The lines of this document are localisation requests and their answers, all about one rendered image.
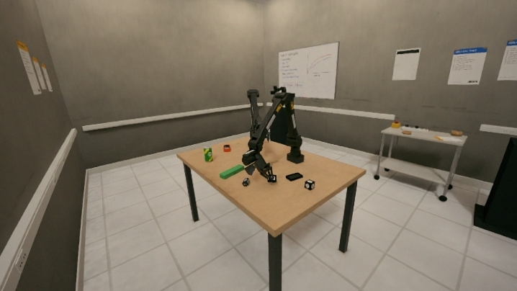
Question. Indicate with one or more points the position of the green drink can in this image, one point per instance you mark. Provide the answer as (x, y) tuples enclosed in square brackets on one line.
[(208, 154)]

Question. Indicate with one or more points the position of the green rectangular bar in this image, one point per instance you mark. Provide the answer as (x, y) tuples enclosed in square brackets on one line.
[(228, 173)]

